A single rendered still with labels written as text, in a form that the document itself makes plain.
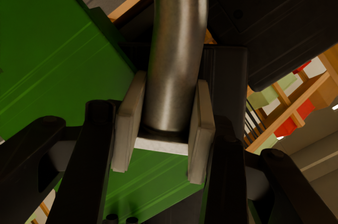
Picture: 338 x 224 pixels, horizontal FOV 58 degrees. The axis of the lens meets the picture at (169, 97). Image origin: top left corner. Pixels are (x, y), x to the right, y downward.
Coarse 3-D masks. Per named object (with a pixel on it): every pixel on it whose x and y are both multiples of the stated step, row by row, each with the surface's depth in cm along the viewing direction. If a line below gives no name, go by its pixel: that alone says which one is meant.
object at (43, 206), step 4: (40, 204) 604; (44, 204) 608; (44, 208) 604; (44, 212) 605; (48, 212) 606; (32, 216) 576; (36, 216) 582; (28, 220) 566; (32, 220) 618; (36, 220) 624
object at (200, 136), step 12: (204, 84) 18; (204, 96) 16; (192, 108) 18; (204, 108) 15; (192, 120) 17; (204, 120) 14; (192, 132) 16; (204, 132) 13; (192, 144) 15; (204, 144) 13; (192, 156) 14; (204, 156) 13; (192, 168) 14; (204, 168) 14; (192, 180) 14
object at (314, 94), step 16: (208, 32) 332; (304, 64) 377; (288, 80) 357; (304, 80) 434; (320, 80) 370; (256, 96) 343; (272, 96) 339; (288, 96) 413; (304, 96) 350; (320, 96) 378; (256, 112) 383; (272, 112) 390; (288, 112) 332; (304, 112) 358; (256, 128) 367; (272, 128) 316; (288, 128) 339; (256, 144) 301; (272, 144) 323
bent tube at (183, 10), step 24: (168, 0) 16; (192, 0) 15; (168, 24) 16; (192, 24) 16; (168, 48) 16; (192, 48) 16; (168, 72) 17; (192, 72) 17; (144, 96) 18; (168, 96) 17; (192, 96) 18; (144, 120) 18; (168, 120) 18; (144, 144) 18; (168, 144) 18
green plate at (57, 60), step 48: (0, 0) 19; (48, 0) 19; (0, 48) 20; (48, 48) 20; (96, 48) 20; (0, 96) 22; (48, 96) 22; (96, 96) 21; (144, 192) 24; (192, 192) 24
